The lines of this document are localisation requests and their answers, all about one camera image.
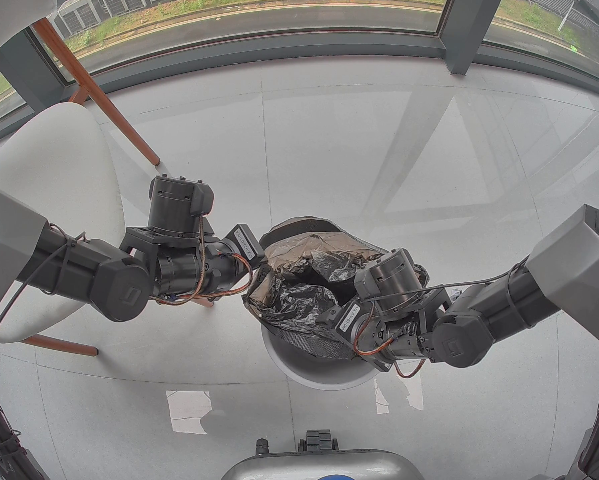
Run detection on white trash bin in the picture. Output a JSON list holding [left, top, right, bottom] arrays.
[[259, 313, 381, 392]]

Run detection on black plastic bag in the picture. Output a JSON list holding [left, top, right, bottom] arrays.
[[243, 214, 430, 361]]

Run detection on window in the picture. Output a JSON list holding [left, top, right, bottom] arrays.
[[0, 0, 599, 143]]

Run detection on white chair with wooden legs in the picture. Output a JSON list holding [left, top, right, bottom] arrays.
[[0, 0, 215, 358]]

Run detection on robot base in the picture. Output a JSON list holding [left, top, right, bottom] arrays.
[[221, 429, 424, 480]]

